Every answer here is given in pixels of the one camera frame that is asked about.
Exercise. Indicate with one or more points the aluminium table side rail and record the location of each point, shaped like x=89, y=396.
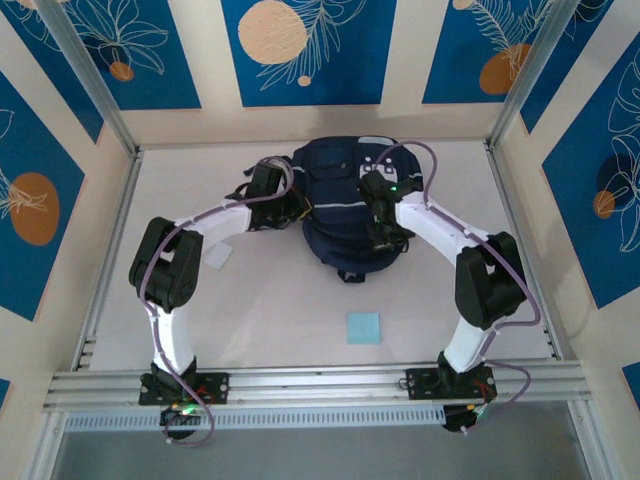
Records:
x=505, y=200
x=120, y=210

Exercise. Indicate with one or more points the navy blue backpack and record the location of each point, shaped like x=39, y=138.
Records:
x=340, y=220

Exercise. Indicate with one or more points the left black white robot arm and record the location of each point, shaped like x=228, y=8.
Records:
x=165, y=270

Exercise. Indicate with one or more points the small white card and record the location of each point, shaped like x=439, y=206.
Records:
x=219, y=256

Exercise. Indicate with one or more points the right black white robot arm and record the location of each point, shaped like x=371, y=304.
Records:
x=490, y=285

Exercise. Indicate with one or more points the aluminium frame post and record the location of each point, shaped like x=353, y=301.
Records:
x=535, y=70
x=85, y=70

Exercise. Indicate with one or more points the black base electronics box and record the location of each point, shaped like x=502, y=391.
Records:
x=462, y=420
x=177, y=417

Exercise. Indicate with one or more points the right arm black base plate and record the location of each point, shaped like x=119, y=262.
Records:
x=422, y=382

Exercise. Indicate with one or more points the aluminium cross rail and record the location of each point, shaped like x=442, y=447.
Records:
x=320, y=385

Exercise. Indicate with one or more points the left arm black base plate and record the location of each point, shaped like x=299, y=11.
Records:
x=217, y=387

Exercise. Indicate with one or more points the light blue sticky note pad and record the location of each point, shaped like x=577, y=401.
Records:
x=364, y=328

